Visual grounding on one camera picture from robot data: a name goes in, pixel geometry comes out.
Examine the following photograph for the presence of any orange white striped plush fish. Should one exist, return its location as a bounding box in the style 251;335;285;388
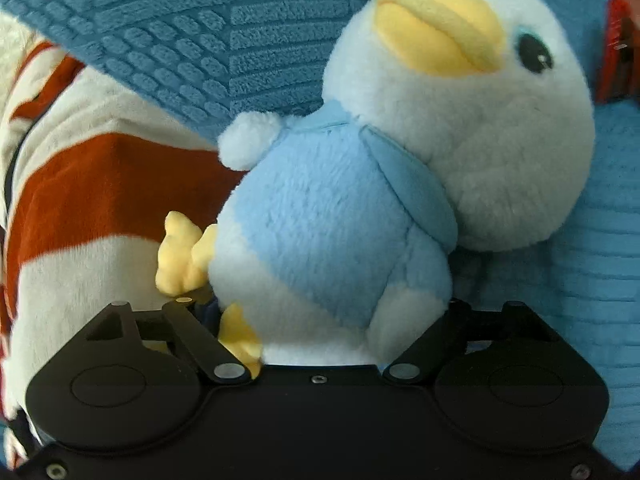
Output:
0;10;251;461

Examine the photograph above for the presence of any blue textured mat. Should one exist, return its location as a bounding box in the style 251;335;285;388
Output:
0;0;640;471

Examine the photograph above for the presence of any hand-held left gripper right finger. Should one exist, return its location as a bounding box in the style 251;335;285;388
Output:
382;299;558;383

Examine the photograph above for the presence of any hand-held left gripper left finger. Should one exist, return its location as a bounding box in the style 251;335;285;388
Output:
82;287;256;386

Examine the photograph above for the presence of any red bow hair clip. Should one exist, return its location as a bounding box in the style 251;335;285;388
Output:
602;0;635;103

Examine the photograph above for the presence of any blue white penguin plush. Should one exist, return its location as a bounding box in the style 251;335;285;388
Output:
155;0;597;378

